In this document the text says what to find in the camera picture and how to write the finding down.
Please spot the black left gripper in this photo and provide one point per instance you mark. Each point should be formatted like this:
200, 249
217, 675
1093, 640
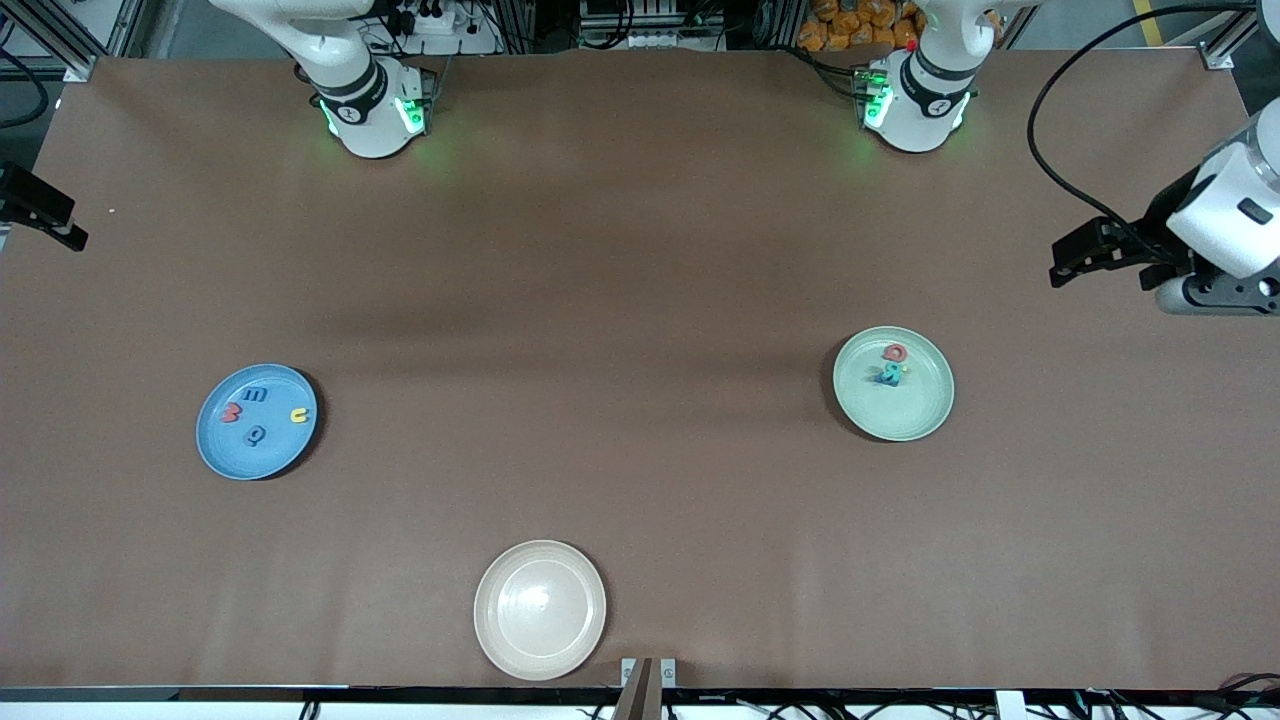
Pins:
1163, 232

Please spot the pink foam letter Q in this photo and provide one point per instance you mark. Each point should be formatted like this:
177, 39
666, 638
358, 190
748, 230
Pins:
889, 352

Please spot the teal foam letter R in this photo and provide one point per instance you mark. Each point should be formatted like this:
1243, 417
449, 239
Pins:
892, 371

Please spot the red foam letter w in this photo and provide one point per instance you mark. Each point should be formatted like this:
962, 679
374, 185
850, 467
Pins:
232, 413

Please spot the blue foam letter a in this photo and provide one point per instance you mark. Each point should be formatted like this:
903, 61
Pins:
264, 436

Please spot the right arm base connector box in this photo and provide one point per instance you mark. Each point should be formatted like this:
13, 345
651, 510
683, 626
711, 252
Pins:
418, 105

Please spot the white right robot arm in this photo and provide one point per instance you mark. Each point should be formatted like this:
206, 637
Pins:
360, 110

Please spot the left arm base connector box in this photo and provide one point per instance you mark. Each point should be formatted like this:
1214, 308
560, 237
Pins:
872, 100

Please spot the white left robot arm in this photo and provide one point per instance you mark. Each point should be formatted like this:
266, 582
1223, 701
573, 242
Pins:
1235, 200

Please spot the green round plate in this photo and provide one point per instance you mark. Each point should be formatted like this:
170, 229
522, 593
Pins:
893, 415

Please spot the pile of orange items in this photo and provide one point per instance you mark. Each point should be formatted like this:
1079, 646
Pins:
850, 25

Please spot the blue round plate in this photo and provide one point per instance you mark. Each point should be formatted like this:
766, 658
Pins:
255, 460

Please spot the white power strip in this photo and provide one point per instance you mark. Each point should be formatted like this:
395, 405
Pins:
440, 20

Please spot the black equipment rack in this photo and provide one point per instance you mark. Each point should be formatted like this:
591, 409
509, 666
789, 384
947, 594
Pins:
650, 20

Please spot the beige round plate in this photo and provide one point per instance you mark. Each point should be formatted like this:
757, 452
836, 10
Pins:
540, 610

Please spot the aluminium frame profile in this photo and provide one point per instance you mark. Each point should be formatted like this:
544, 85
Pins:
1225, 45
55, 35

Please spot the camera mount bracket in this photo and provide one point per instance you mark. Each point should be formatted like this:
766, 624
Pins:
640, 695

